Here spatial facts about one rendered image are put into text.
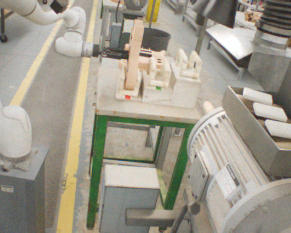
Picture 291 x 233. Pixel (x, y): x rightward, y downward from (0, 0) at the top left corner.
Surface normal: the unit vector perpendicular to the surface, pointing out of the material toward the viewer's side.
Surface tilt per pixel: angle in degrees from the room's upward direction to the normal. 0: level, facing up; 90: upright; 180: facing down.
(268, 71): 90
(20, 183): 90
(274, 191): 31
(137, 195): 90
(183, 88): 90
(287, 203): 65
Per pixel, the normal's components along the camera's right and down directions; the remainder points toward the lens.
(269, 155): -0.98, -0.09
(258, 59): 0.11, 0.50
